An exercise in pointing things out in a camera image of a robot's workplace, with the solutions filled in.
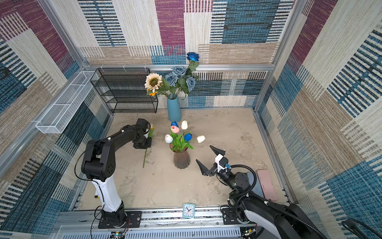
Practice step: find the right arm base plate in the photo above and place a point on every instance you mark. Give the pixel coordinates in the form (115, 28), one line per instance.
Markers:
(229, 216)

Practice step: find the bright blue rose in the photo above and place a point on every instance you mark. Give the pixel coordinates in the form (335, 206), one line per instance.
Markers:
(193, 59)

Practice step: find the cream sunflower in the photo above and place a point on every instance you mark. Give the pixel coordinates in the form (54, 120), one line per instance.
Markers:
(153, 82)

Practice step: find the small teal alarm clock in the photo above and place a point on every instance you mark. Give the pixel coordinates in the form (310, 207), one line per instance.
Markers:
(188, 211)

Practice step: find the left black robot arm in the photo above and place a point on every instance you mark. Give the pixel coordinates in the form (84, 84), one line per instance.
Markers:
(99, 165)

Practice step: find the red ribbed glass vase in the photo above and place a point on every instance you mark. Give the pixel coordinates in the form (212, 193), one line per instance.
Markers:
(181, 159)

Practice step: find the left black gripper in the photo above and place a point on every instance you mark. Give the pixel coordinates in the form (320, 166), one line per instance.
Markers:
(148, 145)

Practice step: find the white mesh wall basket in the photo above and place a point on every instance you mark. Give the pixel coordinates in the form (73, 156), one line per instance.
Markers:
(56, 119)

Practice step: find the white tulip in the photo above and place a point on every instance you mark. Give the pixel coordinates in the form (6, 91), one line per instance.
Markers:
(199, 139)
(169, 139)
(184, 127)

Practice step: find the dark blue tulip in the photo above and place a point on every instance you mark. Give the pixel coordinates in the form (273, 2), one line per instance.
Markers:
(187, 137)

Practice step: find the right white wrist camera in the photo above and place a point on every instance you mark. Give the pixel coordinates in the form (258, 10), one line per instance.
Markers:
(221, 163)

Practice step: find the aluminium front rail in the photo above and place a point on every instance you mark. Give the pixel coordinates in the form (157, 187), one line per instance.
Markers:
(158, 223)

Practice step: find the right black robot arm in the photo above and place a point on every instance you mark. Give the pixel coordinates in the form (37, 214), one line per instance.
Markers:
(284, 222)

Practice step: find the teal ceramic vase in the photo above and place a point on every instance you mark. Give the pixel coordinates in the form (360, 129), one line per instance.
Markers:
(174, 110)

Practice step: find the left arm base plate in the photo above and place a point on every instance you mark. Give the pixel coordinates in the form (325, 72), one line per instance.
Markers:
(129, 219)

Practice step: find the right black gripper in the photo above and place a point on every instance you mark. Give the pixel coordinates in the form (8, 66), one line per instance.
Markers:
(205, 171)

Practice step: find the pale blue rose bouquet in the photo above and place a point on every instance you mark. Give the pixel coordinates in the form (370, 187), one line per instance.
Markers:
(179, 80)

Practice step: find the pink tulip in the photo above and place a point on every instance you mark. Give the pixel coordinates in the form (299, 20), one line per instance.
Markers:
(177, 138)

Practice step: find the black wire shelf rack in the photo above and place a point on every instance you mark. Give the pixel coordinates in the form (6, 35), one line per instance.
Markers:
(123, 90)

